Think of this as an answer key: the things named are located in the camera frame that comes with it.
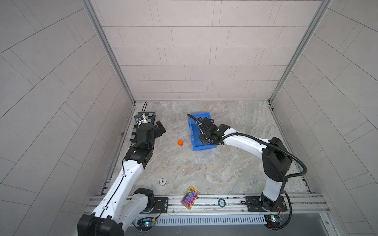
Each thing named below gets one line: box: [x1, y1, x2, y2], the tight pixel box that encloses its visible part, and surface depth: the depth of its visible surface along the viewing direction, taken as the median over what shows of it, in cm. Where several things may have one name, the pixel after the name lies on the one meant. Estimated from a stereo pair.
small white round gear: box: [158, 177, 167, 186], surface depth 80 cm
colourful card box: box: [180, 186, 200, 211], surface depth 74 cm
